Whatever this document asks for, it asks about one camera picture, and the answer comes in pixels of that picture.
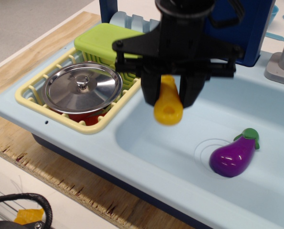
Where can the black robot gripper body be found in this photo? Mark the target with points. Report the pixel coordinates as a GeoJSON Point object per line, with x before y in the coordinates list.
{"type": "Point", "coordinates": [178, 44]}

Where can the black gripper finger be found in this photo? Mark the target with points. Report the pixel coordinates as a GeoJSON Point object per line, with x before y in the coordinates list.
{"type": "Point", "coordinates": [151, 83]}
{"type": "Point", "coordinates": [190, 87]}

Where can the yellow handled white toy knife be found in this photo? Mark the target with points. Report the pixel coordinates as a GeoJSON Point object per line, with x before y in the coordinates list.
{"type": "Point", "coordinates": [168, 109]}

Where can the green plastic cutting board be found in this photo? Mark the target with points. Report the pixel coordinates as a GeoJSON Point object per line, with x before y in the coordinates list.
{"type": "Point", "coordinates": [96, 43]}

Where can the wooden base board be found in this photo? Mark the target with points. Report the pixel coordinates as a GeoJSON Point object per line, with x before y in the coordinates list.
{"type": "Point", "coordinates": [79, 198]}

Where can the light blue plate holder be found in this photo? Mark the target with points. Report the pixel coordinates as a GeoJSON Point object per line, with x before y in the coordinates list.
{"type": "Point", "coordinates": [134, 22]}

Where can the cream dish rack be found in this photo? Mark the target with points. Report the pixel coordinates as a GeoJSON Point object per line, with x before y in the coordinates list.
{"type": "Point", "coordinates": [30, 96]}

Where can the dark blue back panel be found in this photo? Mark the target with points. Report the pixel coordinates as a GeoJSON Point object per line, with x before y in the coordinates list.
{"type": "Point", "coordinates": [249, 34]}

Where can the red pot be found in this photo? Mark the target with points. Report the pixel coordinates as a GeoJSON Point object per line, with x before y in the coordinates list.
{"type": "Point", "coordinates": [89, 119]}

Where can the steel pot lid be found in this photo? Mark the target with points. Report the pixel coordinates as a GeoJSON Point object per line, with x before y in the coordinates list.
{"type": "Point", "coordinates": [82, 88]}

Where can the purple toy eggplant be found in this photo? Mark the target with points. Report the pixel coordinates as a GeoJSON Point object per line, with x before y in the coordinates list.
{"type": "Point", "coordinates": [233, 159]}

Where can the light blue toy sink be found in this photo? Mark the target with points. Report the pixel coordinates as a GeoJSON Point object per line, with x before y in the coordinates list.
{"type": "Point", "coordinates": [171, 164]}

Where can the blue plastic utensil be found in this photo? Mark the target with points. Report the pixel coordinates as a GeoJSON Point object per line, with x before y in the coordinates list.
{"type": "Point", "coordinates": [274, 36]}

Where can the blue plastic cup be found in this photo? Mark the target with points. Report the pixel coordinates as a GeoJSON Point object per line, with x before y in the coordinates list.
{"type": "Point", "coordinates": [274, 12]}

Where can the orange tape piece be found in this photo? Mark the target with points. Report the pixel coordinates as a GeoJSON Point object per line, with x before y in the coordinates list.
{"type": "Point", "coordinates": [27, 216]}

